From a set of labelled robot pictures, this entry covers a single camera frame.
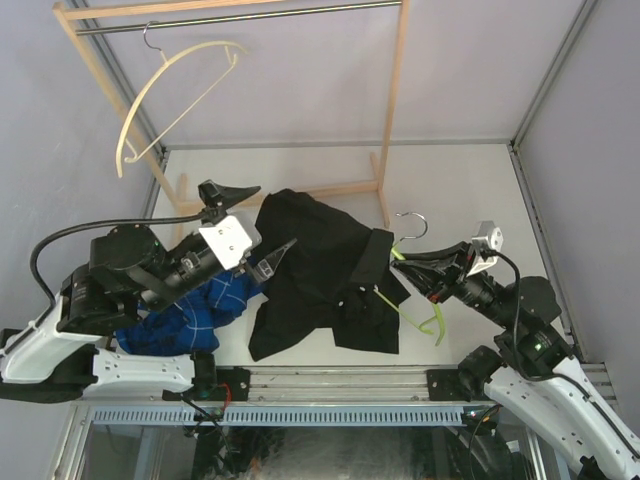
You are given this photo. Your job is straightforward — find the left camera cable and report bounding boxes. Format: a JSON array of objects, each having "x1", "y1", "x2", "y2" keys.
[{"x1": 28, "y1": 209, "x2": 211, "y2": 307}]

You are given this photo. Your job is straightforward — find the black shirt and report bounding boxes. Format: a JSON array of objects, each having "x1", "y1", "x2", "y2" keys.
[{"x1": 249, "y1": 189, "x2": 410, "y2": 361}]

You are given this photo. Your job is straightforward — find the black mounting plate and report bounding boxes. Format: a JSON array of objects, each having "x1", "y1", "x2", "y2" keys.
[
  {"x1": 162, "y1": 367, "x2": 252, "y2": 404},
  {"x1": 426, "y1": 368, "x2": 483, "y2": 402}
]

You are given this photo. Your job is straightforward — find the green hanger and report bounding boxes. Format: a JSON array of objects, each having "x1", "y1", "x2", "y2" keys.
[{"x1": 373, "y1": 211, "x2": 447, "y2": 348}]

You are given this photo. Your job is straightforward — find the wooden clothes rack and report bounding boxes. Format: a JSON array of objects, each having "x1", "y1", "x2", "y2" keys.
[{"x1": 52, "y1": 1, "x2": 410, "y2": 225}]

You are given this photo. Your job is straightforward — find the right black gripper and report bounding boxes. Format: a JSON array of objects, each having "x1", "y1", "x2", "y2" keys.
[{"x1": 391, "y1": 240, "x2": 514, "y2": 328}]

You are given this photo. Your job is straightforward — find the camera cable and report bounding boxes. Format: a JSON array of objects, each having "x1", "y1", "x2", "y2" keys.
[
  {"x1": 487, "y1": 249, "x2": 640, "y2": 461},
  {"x1": 28, "y1": 209, "x2": 211, "y2": 307}
]

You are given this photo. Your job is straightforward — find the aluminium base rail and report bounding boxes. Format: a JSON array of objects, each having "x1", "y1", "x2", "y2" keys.
[{"x1": 79, "y1": 363, "x2": 619, "y2": 405}]

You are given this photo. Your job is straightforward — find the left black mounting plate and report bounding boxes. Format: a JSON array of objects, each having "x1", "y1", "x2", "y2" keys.
[{"x1": 162, "y1": 367, "x2": 252, "y2": 404}]

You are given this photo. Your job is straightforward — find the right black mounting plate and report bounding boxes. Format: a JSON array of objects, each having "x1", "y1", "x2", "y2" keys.
[{"x1": 426, "y1": 368, "x2": 483, "y2": 402}]

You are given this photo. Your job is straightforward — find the grey slotted cable duct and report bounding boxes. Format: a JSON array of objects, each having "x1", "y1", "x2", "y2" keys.
[{"x1": 91, "y1": 404, "x2": 483, "y2": 427}]

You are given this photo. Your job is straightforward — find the blue plaid shirt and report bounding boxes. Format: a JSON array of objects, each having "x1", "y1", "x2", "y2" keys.
[{"x1": 115, "y1": 272, "x2": 264, "y2": 357}]

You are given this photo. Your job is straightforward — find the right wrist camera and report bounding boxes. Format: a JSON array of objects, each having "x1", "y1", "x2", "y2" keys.
[{"x1": 467, "y1": 220, "x2": 504, "y2": 276}]

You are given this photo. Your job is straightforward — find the cream hanger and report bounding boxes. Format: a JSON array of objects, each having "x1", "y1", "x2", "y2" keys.
[{"x1": 110, "y1": 28, "x2": 261, "y2": 179}]

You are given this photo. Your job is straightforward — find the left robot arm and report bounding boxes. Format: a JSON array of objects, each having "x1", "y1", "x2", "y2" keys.
[{"x1": 1, "y1": 180, "x2": 293, "y2": 404}]

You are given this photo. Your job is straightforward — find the right camera cable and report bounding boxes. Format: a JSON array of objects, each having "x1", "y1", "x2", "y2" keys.
[{"x1": 487, "y1": 249, "x2": 640, "y2": 461}]

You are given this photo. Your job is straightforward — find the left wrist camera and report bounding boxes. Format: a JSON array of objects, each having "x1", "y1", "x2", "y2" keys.
[{"x1": 198, "y1": 212, "x2": 262, "y2": 270}]

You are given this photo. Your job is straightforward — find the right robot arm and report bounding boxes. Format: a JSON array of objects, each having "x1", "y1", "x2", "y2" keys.
[{"x1": 391, "y1": 242, "x2": 639, "y2": 479}]

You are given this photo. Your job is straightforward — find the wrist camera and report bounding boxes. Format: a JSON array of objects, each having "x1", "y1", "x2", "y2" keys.
[
  {"x1": 198, "y1": 212, "x2": 262, "y2": 270},
  {"x1": 467, "y1": 220, "x2": 504, "y2": 276}
]

